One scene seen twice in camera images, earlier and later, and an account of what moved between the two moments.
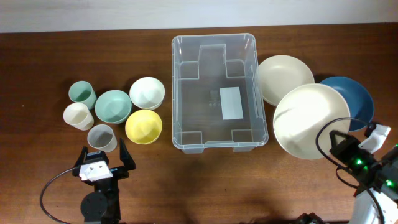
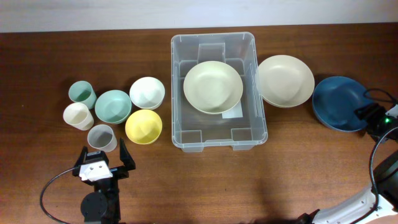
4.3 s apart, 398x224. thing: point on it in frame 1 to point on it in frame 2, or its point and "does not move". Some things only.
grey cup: (102, 137) does not move
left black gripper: (122, 172) does not move
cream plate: (305, 116) to (212, 87)
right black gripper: (339, 151) to (370, 114)
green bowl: (113, 106) does not move
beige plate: (280, 75) does not move
